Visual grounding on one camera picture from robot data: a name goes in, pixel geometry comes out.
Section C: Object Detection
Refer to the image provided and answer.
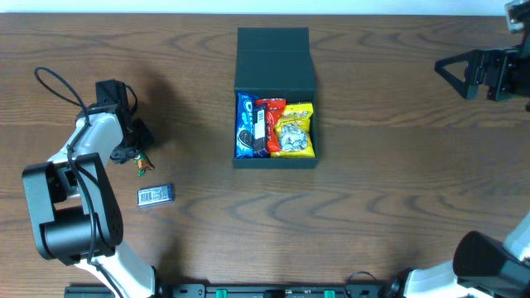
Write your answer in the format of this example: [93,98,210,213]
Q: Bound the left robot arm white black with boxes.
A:
[22,79,159,297]

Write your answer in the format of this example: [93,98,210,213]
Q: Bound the red Hacks candy bag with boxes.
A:
[256,99,287,153]

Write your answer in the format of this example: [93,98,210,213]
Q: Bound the blue Oreo pack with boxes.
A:
[235,93,256,159]

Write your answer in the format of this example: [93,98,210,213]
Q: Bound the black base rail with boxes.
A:
[170,284,387,298]

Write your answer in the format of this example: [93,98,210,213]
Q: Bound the KitKat bar red green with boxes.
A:
[133,151,155,177]

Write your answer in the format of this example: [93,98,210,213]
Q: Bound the dark green box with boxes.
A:
[232,27,319,170]

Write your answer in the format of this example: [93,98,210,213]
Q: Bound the yellow candy bag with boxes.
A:
[271,103,316,159]

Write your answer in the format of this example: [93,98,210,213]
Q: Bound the small blue barcode packet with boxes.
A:
[137,184,174,208]

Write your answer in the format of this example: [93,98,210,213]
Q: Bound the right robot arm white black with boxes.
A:
[386,44,529,297]

